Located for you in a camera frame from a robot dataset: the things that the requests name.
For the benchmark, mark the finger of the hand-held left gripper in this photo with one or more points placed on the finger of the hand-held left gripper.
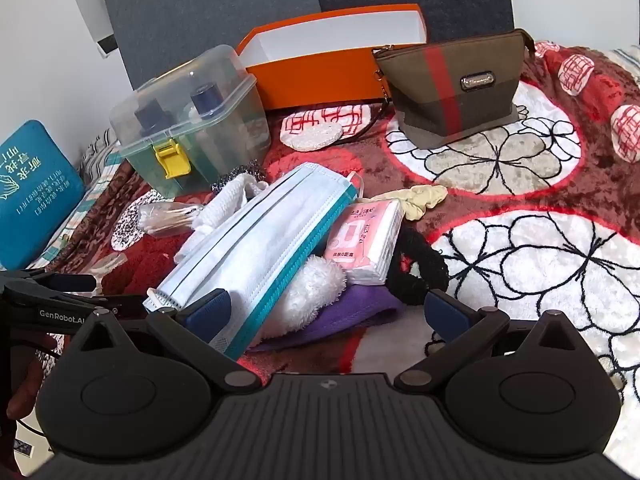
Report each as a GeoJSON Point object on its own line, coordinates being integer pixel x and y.
{"type": "Point", "coordinates": [122, 306]}
{"type": "Point", "coordinates": [55, 282]}

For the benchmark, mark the clear plastic piece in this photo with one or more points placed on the clear plastic piece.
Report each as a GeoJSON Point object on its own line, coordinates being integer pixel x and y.
{"type": "Point", "coordinates": [107, 262]}

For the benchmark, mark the cotton swab packet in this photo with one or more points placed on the cotton swab packet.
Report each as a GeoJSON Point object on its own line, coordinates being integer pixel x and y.
{"type": "Point", "coordinates": [165, 220]}

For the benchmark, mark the white knitted cloth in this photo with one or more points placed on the white knitted cloth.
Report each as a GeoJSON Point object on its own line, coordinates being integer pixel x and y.
{"type": "Point", "coordinates": [225, 202]}

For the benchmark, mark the striped bedsheet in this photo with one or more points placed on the striped bedsheet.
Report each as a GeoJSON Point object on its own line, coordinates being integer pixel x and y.
{"type": "Point", "coordinates": [100, 152]}

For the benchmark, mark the clear plastic storage box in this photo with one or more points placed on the clear plastic storage box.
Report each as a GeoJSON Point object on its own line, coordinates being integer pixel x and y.
{"type": "Point", "coordinates": [225, 130]}

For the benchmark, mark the purple cloth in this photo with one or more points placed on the purple cloth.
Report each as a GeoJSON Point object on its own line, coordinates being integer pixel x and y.
{"type": "Point", "coordinates": [350, 315]}

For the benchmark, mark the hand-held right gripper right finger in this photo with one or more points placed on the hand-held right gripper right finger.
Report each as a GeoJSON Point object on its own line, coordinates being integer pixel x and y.
{"type": "Point", "coordinates": [445, 310]}

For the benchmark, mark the brown pouch with red stripe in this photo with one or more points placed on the brown pouch with red stripe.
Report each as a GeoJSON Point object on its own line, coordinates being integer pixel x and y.
{"type": "Point", "coordinates": [480, 110]}

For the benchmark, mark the cream scrunchie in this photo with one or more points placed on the cream scrunchie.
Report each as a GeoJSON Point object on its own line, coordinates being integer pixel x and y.
{"type": "Point", "coordinates": [420, 200]}

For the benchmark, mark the person's left hand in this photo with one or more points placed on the person's left hand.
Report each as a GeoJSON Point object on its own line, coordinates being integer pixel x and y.
{"type": "Point", "coordinates": [27, 385]}

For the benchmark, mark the light blue tissue packet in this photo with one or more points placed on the light blue tissue packet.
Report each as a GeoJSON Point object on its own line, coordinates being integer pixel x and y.
{"type": "Point", "coordinates": [260, 240]}

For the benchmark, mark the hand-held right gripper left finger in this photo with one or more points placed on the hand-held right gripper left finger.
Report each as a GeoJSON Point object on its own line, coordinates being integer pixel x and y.
{"type": "Point", "coordinates": [212, 307]}

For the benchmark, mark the white round cotton pad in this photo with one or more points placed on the white round cotton pad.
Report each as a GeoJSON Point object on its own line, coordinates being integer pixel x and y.
{"type": "Point", "coordinates": [315, 136]}

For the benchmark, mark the orange cardboard box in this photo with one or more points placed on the orange cardboard box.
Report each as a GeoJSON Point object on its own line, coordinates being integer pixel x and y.
{"type": "Point", "coordinates": [320, 85]}

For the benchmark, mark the red floral printed blanket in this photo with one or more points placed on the red floral printed blanket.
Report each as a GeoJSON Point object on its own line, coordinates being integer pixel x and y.
{"type": "Point", "coordinates": [500, 185]}

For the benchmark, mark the pink tissue packet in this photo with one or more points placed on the pink tissue packet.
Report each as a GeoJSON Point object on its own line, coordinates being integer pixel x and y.
{"type": "Point", "coordinates": [360, 240]}

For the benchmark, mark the teal cushion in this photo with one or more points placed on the teal cushion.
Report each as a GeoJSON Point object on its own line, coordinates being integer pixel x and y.
{"type": "Point", "coordinates": [35, 200]}

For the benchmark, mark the black wall socket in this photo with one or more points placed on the black wall socket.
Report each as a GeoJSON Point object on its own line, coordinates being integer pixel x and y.
{"type": "Point", "coordinates": [106, 44]}

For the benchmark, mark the white plush toy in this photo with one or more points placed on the white plush toy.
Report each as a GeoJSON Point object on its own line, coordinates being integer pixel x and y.
{"type": "Point", "coordinates": [310, 290]}

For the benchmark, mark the dark blue capped bottle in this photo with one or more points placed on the dark blue capped bottle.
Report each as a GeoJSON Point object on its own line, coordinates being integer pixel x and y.
{"type": "Point", "coordinates": [207, 100]}
{"type": "Point", "coordinates": [150, 120]}

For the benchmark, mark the metal scouring ball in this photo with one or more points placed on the metal scouring ball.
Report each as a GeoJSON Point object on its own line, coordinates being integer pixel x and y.
{"type": "Point", "coordinates": [250, 167]}

